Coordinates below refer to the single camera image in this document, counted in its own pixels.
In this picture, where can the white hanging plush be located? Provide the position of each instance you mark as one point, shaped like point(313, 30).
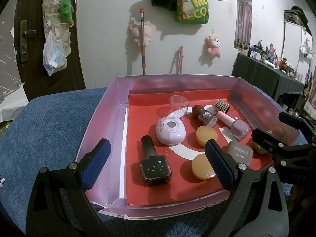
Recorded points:
point(307, 50)

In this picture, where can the brown round bottle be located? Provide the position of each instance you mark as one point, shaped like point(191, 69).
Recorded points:
point(203, 116)

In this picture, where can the dark bag on cabinet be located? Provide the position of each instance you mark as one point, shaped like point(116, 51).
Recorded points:
point(297, 17)

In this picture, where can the row of cosmetic bottles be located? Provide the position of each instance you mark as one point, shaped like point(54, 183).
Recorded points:
point(271, 56)

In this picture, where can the small white plastic clip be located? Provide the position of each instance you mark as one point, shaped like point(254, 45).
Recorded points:
point(2, 182)

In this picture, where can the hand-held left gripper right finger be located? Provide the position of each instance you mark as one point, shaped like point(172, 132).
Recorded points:
point(219, 165)

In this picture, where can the red cardboard liner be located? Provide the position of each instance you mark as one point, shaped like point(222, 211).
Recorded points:
point(172, 177)

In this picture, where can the translucent plastic bag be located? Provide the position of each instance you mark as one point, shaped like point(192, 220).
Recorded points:
point(54, 56)

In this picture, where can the dark cloth covered table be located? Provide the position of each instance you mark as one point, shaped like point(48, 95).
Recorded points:
point(259, 79)

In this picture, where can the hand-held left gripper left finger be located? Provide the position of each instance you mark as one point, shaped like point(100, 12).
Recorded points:
point(95, 163)

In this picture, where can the pale pink plush bear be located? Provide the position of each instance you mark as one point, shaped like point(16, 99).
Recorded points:
point(147, 33)

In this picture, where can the studded silver cylinder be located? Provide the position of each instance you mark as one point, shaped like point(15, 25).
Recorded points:
point(222, 106)

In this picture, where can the lilac white handheld device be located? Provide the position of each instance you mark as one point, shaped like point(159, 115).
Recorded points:
point(170, 133)

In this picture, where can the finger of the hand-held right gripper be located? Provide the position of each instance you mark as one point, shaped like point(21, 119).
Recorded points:
point(287, 117)
point(269, 140)

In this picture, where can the clear plastic cup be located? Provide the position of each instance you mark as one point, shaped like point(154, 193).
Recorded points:
point(179, 105)

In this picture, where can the black nail polish bottle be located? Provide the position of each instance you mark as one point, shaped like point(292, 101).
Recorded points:
point(155, 171)

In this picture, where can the hanging fabric organiser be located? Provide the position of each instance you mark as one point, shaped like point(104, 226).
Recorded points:
point(50, 5)

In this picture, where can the amber round disc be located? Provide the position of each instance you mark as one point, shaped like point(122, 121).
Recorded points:
point(201, 166)
point(207, 135)

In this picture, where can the green plush toy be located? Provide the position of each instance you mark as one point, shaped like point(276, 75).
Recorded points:
point(66, 11)

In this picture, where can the white cabinet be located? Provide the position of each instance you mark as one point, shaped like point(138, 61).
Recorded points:
point(292, 44)

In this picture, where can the green tote bag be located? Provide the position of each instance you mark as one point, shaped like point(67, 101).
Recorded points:
point(197, 12)

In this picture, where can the dark wooden door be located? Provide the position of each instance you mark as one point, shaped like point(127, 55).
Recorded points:
point(32, 84)

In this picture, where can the grey eyeshadow case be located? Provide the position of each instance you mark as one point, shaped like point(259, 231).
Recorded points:
point(239, 153)

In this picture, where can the purple cardboard box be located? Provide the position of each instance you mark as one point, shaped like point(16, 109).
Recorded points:
point(108, 128)

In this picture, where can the lilac nail polish bottle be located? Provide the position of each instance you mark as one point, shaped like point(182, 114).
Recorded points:
point(238, 128)

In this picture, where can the wall mirror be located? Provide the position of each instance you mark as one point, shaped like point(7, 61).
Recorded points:
point(243, 17)

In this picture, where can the green bear toy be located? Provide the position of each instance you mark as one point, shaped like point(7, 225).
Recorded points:
point(258, 149)

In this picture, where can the pink plastic hanger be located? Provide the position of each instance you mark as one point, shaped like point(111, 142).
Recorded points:
point(180, 59)

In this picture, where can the pink plush with charm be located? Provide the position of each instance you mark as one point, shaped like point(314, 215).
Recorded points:
point(214, 47)

